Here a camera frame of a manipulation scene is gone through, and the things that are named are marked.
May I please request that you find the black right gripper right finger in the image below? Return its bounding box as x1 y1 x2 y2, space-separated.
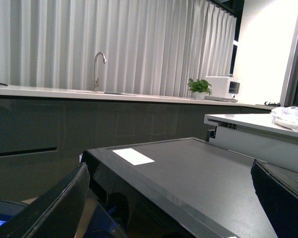
251 159 298 238

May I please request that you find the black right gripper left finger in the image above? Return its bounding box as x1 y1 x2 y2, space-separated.
0 163 90 238

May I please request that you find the grey front-load washing machine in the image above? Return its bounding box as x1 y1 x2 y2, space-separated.
0 138 298 238

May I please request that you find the white kitchen island counter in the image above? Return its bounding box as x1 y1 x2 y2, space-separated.
204 114 298 172

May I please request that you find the crumpled white plastic bag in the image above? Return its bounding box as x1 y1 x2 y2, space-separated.
270 106 298 133

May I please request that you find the black gas hob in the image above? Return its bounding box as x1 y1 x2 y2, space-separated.
256 101 281 107

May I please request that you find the steel gooseneck faucet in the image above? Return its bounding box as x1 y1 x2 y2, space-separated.
93 52 107 92

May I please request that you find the white countertop appliance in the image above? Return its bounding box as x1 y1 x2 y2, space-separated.
205 76 242 103

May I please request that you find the green potted plant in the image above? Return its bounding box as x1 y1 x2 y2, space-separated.
188 78 212 100

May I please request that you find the white pleated curtain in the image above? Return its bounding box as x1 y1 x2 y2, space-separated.
0 0 236 97

